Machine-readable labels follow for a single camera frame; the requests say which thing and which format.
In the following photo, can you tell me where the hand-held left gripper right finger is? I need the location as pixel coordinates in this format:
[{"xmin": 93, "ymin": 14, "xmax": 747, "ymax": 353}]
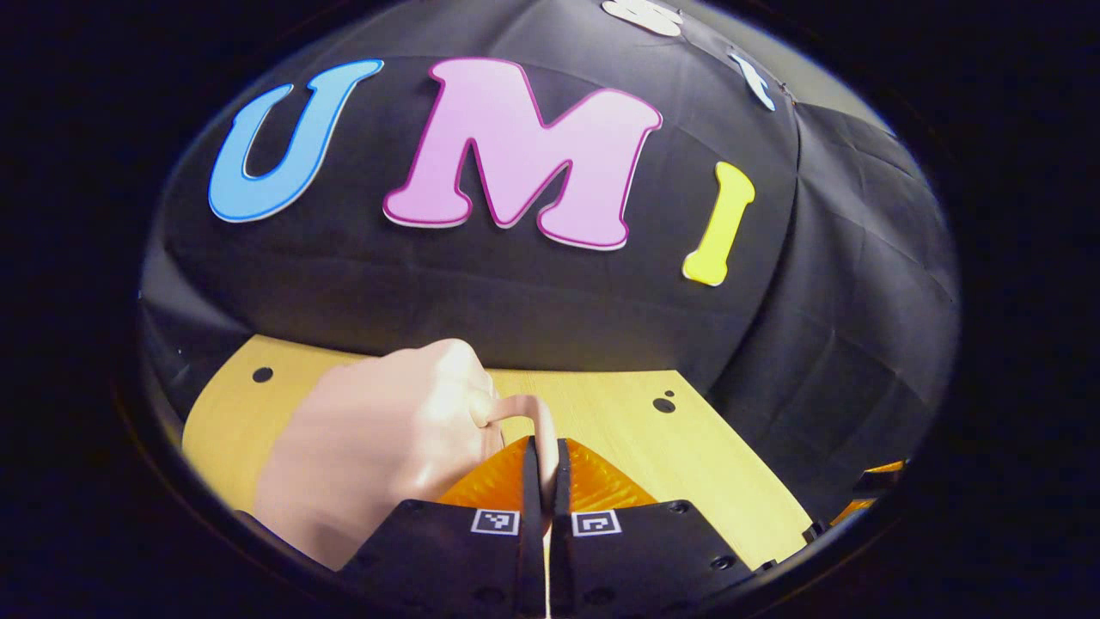
[{"xmin": 550, "ymin": 437, "xmax": 779, "ymax": 619}]

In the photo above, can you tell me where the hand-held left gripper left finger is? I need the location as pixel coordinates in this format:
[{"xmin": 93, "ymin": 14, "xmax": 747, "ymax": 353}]
[{"xmin": 339, "ymin": 435, "xmax": 548, "ymax": 619}]

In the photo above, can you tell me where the pink suitcase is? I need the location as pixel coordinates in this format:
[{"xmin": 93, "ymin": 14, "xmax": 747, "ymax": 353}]
[{"xmin": 254, "ymin": 338, "xmax": 560, "ymax": 573}]

